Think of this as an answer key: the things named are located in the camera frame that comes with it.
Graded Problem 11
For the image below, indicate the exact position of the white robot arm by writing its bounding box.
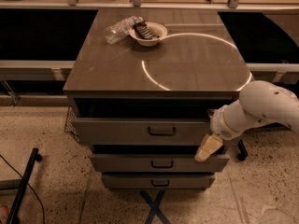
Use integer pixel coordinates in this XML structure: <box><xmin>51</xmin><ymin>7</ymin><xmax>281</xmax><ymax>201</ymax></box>
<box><xmin>194</xmin><ymin>80</ymin><xmax>299</xmax><ymax>161</ymax></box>

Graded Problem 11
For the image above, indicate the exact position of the dark snack bag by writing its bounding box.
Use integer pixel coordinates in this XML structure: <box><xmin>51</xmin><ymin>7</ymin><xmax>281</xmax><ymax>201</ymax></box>
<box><xmin>134</xmin><ymin>22</ymin><xmax>159</xmax><ymax>40</ymax></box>

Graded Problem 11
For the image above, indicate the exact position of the grey bottom drawer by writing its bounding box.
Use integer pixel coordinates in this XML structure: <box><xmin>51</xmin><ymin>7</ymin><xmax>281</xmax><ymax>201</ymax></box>
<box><xmin>102</xmin><ymin>175</ymin><xmax>215</xmax><ymax>189</ymax></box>

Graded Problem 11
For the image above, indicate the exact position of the grey top drawer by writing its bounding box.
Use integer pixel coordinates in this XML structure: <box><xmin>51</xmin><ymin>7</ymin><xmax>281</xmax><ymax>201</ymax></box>
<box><xmin>73</xmin><ymin>118</ymin><xmax>210</xmax><ymax>146</ymax></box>

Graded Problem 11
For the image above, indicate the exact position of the grey drawer cabinet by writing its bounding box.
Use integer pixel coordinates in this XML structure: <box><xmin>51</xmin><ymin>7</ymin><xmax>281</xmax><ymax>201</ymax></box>
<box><xmin>64</xmin><ymin>8</ymin><xmax>252</xmax><ymax>176</ymax></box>

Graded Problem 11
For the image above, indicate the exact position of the wire mesh basket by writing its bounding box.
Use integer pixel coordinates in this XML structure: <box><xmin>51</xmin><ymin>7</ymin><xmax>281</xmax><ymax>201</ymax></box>
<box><xmin>64</xmin><ymin>107</ymin><xmax>80</xmax><ymax>143</ymax></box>

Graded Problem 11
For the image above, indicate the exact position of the white paper bowl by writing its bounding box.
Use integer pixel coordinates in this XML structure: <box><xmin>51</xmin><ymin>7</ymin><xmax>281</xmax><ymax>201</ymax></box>
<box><xmin>129</xmin><ymin>22</ymin><xmax>168</xmax><ymax>47</ymax></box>

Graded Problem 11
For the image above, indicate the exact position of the black metal stand leg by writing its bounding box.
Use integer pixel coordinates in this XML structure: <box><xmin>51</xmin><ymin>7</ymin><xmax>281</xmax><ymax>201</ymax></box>
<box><xmin>7</xmin><ymin>148</ymin><xmax>42</xmax><ymax>224</ymax></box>

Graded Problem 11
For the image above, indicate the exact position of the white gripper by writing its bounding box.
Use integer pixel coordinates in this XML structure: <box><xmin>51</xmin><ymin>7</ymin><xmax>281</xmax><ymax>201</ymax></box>
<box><xmin>194</xmin><ymin>105</ymin><xmax>242</xmax><ymax>161</ymax></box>

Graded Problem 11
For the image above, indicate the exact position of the grey middle drawer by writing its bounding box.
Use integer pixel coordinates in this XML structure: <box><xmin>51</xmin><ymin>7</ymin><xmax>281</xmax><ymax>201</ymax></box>
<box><xmin>90</xmin><ymin>154</ymin><xmax>230</xmax><ymax>173</ymax></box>

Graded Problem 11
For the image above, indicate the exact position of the grey shelf rail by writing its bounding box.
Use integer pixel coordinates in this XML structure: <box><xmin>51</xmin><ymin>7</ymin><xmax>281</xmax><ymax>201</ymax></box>
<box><xmin>0</xmin><ymin>60</ymin><xmax>75</xmax><ymax>81</ymax></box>

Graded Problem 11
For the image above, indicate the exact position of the clear plastic water bottle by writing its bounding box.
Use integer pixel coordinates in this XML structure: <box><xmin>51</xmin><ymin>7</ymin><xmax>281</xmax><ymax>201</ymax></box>
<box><xmin>104</xmin><ymin>16</ymin><xmax>144</xmax><ymax>45</ymax></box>

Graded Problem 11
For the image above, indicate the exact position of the grey drawer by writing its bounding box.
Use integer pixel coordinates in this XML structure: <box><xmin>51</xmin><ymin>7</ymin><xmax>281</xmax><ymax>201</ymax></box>
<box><xmin>102</xmin><ymin>175</ymin><xmax>215</xmax><ymax>189</ymax></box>
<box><xmin>73</xmin><ymin>118</ymin><xmax>210</xmax><ymax>146</ymax></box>
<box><xmin>90</xmin><ymin>154</ymin><xmax>230</xmax><ymax>173</ymax></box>

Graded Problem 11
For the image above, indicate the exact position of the black floor cable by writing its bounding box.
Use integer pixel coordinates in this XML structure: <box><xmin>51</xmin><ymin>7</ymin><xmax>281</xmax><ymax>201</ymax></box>
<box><xmin>0</xmin><ymin>154</ymin><xmax>46</xmax><ymax>224</ymax></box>

